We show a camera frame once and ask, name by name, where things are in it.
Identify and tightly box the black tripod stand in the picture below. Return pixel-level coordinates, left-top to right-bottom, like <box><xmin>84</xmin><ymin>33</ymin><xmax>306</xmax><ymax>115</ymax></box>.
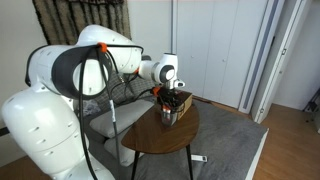
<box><xmin>302</xmin><ymin>88</ymin><xmax>320</xmax><ymax>134</ymax></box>

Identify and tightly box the white wardrobe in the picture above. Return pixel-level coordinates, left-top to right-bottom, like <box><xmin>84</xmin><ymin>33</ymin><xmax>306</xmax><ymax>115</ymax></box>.
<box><xmin>172</xmin><ymin>0</ymin><xmax>269</xmax><ymax>109</ymax></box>

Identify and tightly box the black wire mesh basket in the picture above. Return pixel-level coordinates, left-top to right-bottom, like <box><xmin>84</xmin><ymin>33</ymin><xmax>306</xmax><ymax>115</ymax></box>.
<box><xmin>160</xmin><ymin>108</ymin><xmax>178</xmax><ymax>127</ymax></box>

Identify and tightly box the grey plaid pillow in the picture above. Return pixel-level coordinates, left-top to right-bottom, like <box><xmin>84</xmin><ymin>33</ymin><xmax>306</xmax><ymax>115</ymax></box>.
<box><xmin>99</xmin><ymin>73</ymin><xmax>155</xmax><ymax>105</ymax></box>

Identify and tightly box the brown cardboard box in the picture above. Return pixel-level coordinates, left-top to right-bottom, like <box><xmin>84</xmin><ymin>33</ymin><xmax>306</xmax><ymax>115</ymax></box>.
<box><xmin>173</xmin><ymin>91</ymin><xmax>194</xmax><ymax>122</ymax></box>

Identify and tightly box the dark wooden side table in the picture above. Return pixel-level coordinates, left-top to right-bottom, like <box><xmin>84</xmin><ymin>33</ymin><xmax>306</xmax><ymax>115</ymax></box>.
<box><xmin>120</xmin><ymin>99</ymin><xmax>201</xmax><ymax>180</ymax></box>

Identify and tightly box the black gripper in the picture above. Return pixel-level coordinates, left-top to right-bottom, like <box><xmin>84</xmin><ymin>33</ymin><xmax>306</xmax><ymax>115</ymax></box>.
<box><xmin>157</xmin><ymin>87</ymin><xmax>184</xmax><ymax>117</ymax></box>

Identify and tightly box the brown shaggy wall hanging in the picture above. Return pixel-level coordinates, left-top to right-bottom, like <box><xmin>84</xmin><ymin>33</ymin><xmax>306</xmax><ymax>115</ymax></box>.
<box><xmin>32</xmin><ymin>0</ymin><xmax>133</xmax><ymax>48</ymax></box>

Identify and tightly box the white remote control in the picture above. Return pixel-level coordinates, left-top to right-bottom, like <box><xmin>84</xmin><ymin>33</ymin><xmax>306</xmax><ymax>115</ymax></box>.
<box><xmin>190</xmin><ymin>154</ymin><xmax>208</xmax><ymax>163</ymax></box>

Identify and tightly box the long light grey pillow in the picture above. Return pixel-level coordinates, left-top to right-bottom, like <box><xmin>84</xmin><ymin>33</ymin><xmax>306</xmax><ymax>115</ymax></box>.
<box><xmin>103</xmin><ymin>128</ymin><xmax>145</xmax><ymax>168</ymax></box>
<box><xmin>89</xmin><ymin>99</ymin><xmax>155</xmax><ymax>140</ymax></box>

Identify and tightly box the white door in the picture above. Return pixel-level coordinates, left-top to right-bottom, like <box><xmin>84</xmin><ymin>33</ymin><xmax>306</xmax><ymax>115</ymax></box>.
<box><xmin>251</xmin><ymin>0</ymin><xmax>313</xmax><ymax>124</ymax></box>

